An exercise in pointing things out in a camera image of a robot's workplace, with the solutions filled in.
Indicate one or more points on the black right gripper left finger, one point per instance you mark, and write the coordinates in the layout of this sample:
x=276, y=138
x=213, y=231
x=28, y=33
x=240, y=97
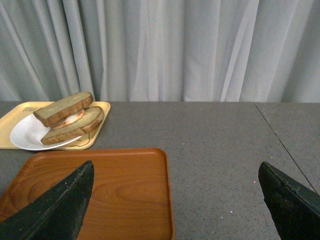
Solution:
x=57, y=214

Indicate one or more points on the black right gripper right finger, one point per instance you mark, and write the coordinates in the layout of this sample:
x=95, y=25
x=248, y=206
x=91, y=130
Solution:
x=294, y=208

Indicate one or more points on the white round plate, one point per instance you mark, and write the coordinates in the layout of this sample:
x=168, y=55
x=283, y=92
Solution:
x=27, y=135

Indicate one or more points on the toast slice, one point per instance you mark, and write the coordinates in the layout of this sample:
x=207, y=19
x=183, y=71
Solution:
x=59, y=110
x=92, y=118

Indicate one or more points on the brown wooden tray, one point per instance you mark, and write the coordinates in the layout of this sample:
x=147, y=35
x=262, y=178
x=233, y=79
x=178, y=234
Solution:
x=131, y=195

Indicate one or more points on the fried egg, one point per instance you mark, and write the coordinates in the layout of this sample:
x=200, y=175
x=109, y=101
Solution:
x=69, y=120

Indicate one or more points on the grey curtain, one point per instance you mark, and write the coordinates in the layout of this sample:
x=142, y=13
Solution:
x=161, y=50

